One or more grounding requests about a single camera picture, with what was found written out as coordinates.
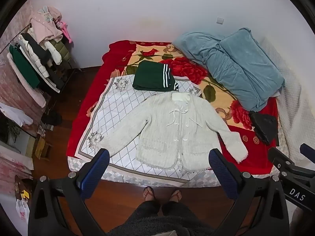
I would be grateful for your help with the white plastic bag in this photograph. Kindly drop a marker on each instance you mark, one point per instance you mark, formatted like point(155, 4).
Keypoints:
point(22, 211)

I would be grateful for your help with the pink clothes hanger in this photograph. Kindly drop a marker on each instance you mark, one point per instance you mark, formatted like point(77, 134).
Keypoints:
point(66, 32)

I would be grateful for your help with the metal clothes rack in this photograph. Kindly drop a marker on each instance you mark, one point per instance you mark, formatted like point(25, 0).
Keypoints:
point(69, 71)

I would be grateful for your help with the person's dark fleece clothing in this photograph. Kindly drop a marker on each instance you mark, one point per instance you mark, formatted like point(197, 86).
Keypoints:
point(157, 218)

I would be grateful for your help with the white knit cardigan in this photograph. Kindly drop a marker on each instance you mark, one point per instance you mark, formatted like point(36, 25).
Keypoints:
point(160, 132)

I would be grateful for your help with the white quilted bedspread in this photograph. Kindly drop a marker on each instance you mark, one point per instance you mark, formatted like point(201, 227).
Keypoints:
point(292, 103)

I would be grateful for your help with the folded green striped garment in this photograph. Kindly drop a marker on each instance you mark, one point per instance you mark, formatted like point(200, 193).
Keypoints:
point(147, 76)

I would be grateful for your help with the pink draped cloth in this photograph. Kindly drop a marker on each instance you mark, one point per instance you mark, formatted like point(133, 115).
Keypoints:
point(14, 169)

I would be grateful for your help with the person's right foot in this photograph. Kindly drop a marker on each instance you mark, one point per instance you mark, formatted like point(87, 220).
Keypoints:
point(176, 195)

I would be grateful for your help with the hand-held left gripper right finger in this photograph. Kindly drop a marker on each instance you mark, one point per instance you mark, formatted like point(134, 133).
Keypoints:
point(222, 174)

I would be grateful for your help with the white crumpled cloth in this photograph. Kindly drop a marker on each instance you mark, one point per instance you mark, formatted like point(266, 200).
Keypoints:
point(14, 114)

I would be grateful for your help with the white wall switch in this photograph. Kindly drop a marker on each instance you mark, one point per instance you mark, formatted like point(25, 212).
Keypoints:
point(220, 21)

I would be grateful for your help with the person's foot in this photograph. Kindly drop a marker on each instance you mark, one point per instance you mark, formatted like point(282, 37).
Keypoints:
point(149, 193)
point(176, 195)

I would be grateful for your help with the hanging green garment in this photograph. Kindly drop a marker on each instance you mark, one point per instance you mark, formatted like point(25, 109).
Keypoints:
point(23, 66)

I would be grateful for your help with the pink fleece jacket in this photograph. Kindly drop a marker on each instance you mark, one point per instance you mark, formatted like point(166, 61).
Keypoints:
point(45, 27)

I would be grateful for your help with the black shoes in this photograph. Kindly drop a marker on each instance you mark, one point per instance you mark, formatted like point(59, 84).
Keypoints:
point(51, 118)

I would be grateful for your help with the white checkered cloth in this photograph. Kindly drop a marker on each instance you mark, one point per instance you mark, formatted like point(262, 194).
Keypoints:
point(118, 108)

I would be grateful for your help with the black cloth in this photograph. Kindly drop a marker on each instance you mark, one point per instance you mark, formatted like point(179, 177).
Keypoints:
point(263, 125)

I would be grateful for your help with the white puffer jacket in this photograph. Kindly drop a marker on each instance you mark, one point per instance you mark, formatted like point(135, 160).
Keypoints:
point(37, 59)

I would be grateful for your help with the wooden stool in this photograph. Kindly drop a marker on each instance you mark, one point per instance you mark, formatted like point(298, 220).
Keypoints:
point(44, 150)

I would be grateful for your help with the blue blanket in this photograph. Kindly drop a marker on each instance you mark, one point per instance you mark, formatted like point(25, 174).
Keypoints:
point(233, 71)

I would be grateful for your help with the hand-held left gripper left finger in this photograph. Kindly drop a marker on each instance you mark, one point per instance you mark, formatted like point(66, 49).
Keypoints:
point(94, 173)

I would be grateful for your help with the long pink fleece coat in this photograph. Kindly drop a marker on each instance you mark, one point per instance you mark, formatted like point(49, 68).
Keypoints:
point(29, 92)

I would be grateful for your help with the red floral blanket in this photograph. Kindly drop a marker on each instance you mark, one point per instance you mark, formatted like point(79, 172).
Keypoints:
point(187, 66)

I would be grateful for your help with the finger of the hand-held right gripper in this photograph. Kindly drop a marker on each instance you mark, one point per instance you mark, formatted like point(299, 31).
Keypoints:
point(279, 157)
point(308, 151)

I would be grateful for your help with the olive puffer jacket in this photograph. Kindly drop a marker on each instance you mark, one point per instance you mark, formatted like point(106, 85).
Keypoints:
point(61, 50)

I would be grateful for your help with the person's left foot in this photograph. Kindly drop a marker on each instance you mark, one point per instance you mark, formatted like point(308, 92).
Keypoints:
point(149, 193)

